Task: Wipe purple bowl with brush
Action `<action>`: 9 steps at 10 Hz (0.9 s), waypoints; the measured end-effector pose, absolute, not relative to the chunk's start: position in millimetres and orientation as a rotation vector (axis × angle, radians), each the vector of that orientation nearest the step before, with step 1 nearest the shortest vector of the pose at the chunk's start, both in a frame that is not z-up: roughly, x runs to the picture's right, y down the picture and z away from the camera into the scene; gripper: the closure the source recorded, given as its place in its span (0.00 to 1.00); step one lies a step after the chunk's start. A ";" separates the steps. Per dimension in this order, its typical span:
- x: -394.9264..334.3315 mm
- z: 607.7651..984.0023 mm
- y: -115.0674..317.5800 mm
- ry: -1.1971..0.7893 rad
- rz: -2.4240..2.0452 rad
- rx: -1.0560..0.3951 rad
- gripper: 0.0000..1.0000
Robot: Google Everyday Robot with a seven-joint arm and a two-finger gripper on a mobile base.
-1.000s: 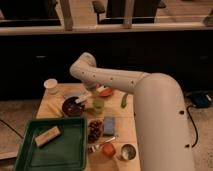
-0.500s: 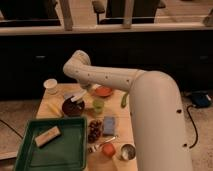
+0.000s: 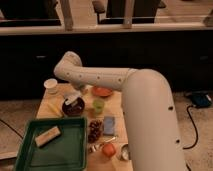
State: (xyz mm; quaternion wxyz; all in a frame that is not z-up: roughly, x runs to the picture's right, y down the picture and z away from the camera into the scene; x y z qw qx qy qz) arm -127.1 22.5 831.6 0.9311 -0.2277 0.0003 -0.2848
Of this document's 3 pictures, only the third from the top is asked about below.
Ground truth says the white handled brush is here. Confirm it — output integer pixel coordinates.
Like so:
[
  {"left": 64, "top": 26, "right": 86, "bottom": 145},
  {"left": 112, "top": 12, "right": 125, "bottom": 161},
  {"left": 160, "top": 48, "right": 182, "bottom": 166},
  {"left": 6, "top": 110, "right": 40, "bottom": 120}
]
[{"left": 65, "top": 91, "right": 82, "bottom": 105}]

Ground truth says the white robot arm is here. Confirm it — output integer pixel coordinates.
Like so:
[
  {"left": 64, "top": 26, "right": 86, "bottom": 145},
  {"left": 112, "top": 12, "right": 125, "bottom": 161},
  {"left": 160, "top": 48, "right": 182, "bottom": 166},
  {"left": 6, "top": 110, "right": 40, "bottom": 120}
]
[{"left": 54, "top": 51, "right": 187, "bottom": 171}]

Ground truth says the purple bowl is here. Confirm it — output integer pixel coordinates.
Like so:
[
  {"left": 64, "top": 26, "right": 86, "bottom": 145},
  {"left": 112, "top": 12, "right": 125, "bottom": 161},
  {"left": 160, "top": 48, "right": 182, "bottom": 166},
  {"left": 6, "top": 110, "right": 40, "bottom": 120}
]
[{"left": 62, "top": 97, "right": 85, "bottom": 117}]

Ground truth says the small metal bowl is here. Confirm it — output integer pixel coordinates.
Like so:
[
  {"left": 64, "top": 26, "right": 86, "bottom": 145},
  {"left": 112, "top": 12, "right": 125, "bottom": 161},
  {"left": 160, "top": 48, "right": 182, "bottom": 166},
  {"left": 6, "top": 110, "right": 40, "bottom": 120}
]
[{"left": 121, "top": 144, "right": 129, "bottom": 161}]

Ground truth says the wooden block brush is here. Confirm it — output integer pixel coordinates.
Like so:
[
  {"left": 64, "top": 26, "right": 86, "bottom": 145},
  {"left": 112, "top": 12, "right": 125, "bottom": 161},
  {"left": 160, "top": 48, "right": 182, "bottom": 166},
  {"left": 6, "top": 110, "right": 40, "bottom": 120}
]
[{"left": 35, "top": 126, "right": 61, "bottom": 147}]

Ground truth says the orange plate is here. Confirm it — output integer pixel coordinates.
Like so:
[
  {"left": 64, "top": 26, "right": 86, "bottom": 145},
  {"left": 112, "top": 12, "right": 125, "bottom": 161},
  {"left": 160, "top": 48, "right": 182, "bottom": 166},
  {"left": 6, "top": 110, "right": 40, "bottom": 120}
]
[{"left": 91, "top": 86, "right": 113, "bottom": 97}]

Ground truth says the green cup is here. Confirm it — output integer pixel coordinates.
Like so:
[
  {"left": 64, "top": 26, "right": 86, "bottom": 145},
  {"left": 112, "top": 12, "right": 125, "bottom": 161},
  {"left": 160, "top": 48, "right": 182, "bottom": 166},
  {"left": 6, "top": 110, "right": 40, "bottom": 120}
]
[{"left": 92, "top": 99, "right": 105, "bottom": 114}]

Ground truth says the blue sponge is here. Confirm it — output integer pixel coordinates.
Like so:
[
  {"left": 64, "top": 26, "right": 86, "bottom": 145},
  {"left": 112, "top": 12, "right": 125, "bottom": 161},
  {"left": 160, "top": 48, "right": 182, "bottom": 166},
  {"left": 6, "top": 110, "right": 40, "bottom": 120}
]
[{"left": 103, "top": 116, "right": 115, "bottom": 136}]

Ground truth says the bunch of dark grapes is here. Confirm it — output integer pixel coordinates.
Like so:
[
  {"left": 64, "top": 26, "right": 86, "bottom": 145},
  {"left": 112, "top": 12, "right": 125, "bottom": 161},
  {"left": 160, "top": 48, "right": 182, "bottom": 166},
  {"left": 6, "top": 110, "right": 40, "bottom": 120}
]
[{"left": 88, "top": 120, "right": 102, "bottom": 143}]

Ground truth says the white cup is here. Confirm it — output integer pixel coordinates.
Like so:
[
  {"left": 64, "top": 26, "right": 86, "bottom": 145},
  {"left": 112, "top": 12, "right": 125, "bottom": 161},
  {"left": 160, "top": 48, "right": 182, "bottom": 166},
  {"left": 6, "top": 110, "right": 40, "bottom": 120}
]
[{"left": 44, "top": 78, "right": 58, "bottom": 94}]

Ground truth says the metal spoon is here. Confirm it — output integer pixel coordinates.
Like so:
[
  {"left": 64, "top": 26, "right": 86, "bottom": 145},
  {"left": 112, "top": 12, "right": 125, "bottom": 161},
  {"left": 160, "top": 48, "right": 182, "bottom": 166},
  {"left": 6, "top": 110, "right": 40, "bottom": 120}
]
[{"left": 88, "top": 136, "right": 117, "bottom": 153}]

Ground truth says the green plastic tray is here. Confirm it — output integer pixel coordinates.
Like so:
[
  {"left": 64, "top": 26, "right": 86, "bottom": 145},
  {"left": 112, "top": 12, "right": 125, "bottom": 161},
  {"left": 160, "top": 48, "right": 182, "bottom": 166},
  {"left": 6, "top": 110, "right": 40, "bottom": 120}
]
[{"left": 13, "top": 117, "right": 87, "bottom": 171}]

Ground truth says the black power adapter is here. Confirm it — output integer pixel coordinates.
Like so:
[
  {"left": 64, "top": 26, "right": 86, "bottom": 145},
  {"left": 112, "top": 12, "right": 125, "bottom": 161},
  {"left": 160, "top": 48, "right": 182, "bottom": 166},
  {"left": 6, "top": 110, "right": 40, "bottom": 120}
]
[{"left": 189, "top": 93, "right": 212, "bottom": 108}]

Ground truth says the black cable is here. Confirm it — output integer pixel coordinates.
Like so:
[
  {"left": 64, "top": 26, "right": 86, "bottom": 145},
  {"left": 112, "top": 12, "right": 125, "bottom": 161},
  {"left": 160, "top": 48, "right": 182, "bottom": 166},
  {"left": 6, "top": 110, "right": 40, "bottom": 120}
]
[{"left": 182, "top": 104, "right": 200, "bottom": 150}]

